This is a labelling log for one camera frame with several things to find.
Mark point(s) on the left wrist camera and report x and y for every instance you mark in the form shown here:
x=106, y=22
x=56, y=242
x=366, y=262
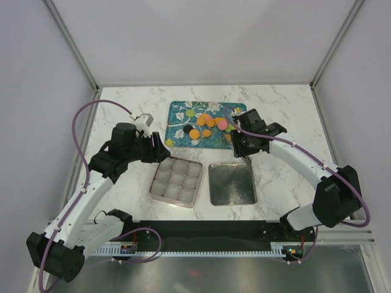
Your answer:
x=145, y=120

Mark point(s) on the teal floral tray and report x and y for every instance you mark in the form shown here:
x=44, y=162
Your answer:
x=177, y=119

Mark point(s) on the white cable duct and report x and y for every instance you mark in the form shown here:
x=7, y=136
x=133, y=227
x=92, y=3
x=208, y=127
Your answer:
x=117, y=250

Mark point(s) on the light green cookie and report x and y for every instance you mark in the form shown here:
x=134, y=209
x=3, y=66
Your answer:
x=190, y=113

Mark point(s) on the silver tin lid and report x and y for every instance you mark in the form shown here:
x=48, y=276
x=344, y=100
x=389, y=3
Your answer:
x=231, y=184

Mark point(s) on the steel kitchen tongs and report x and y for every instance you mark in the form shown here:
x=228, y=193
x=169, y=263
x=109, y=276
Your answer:
x=247, y=160

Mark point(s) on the orange round cookie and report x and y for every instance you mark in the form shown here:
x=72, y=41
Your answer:
x=194, y=134

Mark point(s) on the black round cookie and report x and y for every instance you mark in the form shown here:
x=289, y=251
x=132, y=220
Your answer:
x=188, y=128

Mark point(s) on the cookie tin with liners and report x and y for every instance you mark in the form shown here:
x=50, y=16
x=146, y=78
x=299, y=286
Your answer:
x=177, y=182

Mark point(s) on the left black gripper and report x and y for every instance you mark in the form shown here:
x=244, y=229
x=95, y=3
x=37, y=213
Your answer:
x=156, y=154

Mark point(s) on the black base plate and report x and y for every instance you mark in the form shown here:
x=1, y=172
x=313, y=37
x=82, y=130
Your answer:
x=212, y=235

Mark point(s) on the orange cookie in pile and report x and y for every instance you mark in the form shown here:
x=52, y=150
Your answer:
x=210, y=122

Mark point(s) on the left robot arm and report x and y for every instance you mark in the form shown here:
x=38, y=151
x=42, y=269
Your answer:
x=63, y=247

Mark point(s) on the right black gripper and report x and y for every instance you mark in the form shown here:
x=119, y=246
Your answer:
x=238, y=149

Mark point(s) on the pink round cookie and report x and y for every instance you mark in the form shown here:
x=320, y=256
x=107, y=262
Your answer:
x=222, y=125

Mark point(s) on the orange cookie small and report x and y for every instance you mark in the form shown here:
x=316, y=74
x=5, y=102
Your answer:
x=206, y=133

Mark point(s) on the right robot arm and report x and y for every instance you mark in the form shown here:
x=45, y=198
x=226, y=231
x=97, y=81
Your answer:
x=337, y=189

